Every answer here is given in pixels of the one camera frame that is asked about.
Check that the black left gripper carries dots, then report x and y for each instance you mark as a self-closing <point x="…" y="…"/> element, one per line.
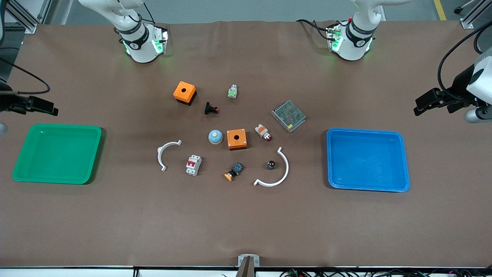
<point x="460" y="87"/>

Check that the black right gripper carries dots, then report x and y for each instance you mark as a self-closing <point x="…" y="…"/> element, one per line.
<point x="8" y="103"/>

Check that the white breaker with red switch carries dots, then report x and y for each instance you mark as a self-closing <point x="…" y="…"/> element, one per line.
<point x="193" y="165"/>

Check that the dark cylindrical capacitor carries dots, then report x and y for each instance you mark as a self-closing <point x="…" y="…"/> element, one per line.
<point x="271" y="165"/>

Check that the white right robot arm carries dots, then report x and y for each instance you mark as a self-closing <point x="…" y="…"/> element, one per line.
<point x="138" y="52"/>

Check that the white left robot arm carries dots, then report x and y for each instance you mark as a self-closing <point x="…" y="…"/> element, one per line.
<point x="351" y="50"/>

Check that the green plastic tray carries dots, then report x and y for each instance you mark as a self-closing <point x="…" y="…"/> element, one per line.
<point x="57" y="154"/>

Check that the blue plastic tray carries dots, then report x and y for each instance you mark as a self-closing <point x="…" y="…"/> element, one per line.
<point x="367" y="159"/>

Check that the small white plastic arc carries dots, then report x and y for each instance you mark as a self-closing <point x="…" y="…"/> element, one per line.
<point x="160" y="152"/>

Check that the orange button box, thick black base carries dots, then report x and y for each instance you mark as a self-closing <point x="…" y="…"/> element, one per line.
<point x="183" y="91"/>

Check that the metal mesh power supply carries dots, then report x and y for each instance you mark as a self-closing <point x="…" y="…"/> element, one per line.
<point x="289" y="116"/>

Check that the large white plastic arc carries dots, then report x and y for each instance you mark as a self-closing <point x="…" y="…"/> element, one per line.
<point x="286" y="169"/>

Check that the black push button, red tip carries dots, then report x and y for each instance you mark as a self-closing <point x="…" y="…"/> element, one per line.
<point x="210" y="108"/>

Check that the red indicator light, white body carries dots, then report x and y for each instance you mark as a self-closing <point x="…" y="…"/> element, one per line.
<point x="262" y="131"/>

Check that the blue dome button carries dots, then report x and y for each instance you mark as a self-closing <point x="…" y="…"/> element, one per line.
<point x="215" y="137"/>

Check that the orange button box, thin base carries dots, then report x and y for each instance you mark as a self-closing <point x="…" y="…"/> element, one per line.
<point x="236" y="139"/>

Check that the orange push button, blue block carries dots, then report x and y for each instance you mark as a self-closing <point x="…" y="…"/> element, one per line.
<point x="234" y="170"/>

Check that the brown table mat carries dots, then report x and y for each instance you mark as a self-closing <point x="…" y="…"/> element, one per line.
<point x="246" y="223"/>

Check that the aluminium frame profile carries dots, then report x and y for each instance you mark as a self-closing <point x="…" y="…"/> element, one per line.
<point x="27" y="17"/>
<point x="471" y="17"/>

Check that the white table edge rail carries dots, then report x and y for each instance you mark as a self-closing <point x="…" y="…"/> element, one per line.
<point x="77" y="272"/>

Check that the white and green switch module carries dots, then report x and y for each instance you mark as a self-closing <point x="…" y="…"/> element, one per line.
<point x="232" y="92"/>

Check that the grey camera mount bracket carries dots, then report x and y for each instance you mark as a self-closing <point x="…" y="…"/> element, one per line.
<point x="249" y="259"/>

